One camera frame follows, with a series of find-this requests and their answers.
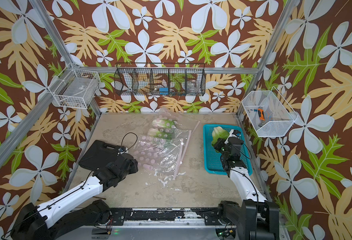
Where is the chinese cabbage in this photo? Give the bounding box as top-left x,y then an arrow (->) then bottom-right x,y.
152,118 -> 176,129
211,127 -> 230,153
148,128 -> 174,140

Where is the zip-top bag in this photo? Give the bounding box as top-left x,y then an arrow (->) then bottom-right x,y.
147,128 -> 192,143
130,131 -> 192,183
152,108 -> 201,133

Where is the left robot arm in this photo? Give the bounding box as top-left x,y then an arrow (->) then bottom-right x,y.
1,154 -> 138,240

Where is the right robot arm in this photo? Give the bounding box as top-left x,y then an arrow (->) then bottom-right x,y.
213,135 -> 280,240

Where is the teal plastic basket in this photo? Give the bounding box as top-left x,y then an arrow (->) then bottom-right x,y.
203,124 -> 253,176

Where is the black plastic case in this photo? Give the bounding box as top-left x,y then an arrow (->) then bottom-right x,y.
79,140 -> 121,172

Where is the orange black tool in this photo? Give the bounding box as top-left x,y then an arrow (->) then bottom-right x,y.
257,108 -> 266,127

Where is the blue small box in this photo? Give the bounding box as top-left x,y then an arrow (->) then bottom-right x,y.
159,88 -> 170,96

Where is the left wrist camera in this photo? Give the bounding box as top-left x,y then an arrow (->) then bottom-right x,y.
118,146 -> 128,154

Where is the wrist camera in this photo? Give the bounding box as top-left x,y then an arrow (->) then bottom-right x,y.
228,129 -> 242,139
118,146 -> 128,154

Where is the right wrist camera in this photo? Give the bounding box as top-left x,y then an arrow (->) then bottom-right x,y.
228,129 -> 242,139

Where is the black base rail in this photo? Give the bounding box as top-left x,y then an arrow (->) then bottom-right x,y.
110,208 -> 224,227

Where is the white wire basket right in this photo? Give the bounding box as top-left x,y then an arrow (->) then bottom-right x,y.
242,88 -> 299,138

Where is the white wire basket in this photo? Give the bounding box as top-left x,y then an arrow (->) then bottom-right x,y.
242,88 -> 299,138
50,64 -> 101,109

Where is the white wire basket left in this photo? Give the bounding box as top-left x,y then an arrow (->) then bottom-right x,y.
50,64 -> 101,109

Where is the black wire basket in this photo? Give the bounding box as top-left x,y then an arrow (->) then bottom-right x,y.
113,63 -> 207,97

